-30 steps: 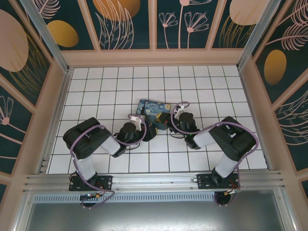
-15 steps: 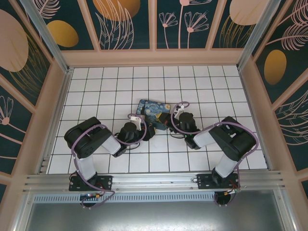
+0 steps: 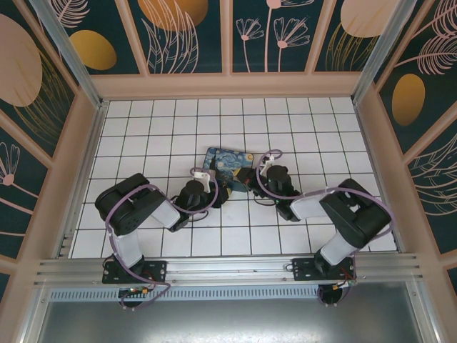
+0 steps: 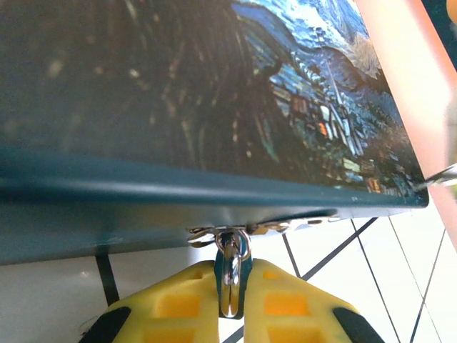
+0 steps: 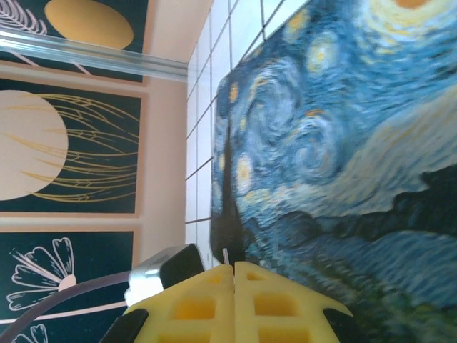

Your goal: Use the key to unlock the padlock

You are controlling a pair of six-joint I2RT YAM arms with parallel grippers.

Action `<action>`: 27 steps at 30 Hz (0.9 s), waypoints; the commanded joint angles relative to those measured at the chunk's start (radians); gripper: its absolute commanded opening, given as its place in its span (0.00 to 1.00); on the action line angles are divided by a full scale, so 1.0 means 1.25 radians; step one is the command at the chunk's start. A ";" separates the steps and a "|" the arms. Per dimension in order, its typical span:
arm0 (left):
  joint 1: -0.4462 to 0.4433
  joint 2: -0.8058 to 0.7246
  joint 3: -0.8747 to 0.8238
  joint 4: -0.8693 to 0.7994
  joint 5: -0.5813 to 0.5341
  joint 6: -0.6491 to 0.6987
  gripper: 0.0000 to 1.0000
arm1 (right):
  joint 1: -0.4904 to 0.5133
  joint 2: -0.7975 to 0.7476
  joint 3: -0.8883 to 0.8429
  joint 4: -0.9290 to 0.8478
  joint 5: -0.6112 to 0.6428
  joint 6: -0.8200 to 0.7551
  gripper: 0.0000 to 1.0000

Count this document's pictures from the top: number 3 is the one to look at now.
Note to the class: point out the starry night print box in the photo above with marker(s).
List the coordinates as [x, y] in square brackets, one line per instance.
[228, 162]

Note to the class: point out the black arm base connector housing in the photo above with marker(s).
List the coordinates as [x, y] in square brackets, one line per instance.
[134, 291]
[332, 294]

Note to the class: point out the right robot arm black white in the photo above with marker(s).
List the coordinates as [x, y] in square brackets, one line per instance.
[357, 214]

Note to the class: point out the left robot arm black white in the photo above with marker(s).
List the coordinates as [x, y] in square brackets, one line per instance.
[125, 211]

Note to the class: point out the grey metal sheet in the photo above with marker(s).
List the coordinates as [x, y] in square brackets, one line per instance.
[228, 321]

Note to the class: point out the panel pink flower outlines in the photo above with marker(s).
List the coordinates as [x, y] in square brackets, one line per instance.
[271, 35]

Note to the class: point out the panel orange circle leaf outlines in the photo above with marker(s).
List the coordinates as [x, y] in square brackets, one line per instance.
[178, 43]

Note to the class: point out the panel cream oval yellow lines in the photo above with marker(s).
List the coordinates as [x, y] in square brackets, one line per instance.
[342, 46]

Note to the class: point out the panel yellow oval leaf branch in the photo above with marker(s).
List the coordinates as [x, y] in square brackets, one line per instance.
[408, 100]

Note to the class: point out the panel pink leaf outlines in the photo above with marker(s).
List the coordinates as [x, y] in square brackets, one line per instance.
[439, 186]

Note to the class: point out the panel single flower outline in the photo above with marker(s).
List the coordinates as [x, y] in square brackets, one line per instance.
[18, 186]

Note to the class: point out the panel yellow oval pink feather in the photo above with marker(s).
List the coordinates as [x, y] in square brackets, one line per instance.
[93, 50]

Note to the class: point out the panel large cream oval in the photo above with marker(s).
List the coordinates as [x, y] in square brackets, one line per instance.
[28, 89]

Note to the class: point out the aluminium mounting rail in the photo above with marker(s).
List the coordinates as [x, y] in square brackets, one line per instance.
[228, 268]

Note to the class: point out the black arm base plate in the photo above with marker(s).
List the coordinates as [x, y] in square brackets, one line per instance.
[303, 269]
[157, 271]

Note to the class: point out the aluminium side rail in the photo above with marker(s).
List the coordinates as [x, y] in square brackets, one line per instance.
[371, 150]
[84, 178]

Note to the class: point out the aluminium frame post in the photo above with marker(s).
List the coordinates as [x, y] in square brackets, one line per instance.
[377, 53]
[71, 53]

